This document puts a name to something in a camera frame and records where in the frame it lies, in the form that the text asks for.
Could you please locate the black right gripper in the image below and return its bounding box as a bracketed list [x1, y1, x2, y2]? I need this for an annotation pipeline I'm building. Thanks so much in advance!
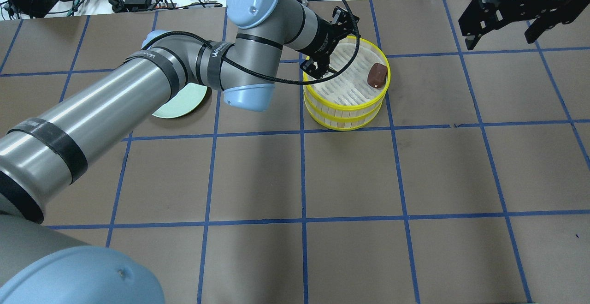
[459, 0, 589, 50]

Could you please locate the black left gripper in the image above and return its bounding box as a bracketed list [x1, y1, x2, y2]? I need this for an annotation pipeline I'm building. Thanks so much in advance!
[300, 7, 360, 81]

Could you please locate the brown steamed bun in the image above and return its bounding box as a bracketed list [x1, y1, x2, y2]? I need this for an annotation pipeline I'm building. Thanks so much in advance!
[366, 63, 388, 89]

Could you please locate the yellow steamer basket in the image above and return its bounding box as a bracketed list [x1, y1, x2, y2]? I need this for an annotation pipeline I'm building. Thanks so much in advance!
[304, 96, 383, 131]
[303, 36, 392, 111]

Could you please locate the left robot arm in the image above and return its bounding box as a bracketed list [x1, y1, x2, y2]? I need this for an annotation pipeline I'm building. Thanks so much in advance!
[1, 0, 360, 304]

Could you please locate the light green plate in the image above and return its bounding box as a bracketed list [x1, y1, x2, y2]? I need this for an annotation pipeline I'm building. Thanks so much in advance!
[152, 83, 209, 119]

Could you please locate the black braided left cable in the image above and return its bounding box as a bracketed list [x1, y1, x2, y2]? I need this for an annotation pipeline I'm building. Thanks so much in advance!
[141, 0, 361, 86]

